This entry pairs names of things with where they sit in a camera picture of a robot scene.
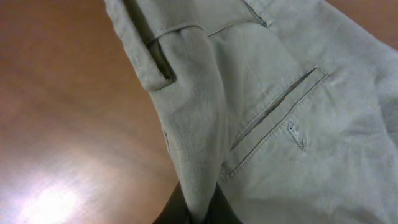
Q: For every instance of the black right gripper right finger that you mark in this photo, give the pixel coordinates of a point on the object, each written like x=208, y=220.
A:
x=219, y=210

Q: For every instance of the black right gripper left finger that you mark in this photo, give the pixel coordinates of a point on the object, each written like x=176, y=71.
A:
x=175, y=210

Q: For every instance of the khaki green shorts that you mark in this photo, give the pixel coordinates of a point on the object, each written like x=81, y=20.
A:
x=288, y=107

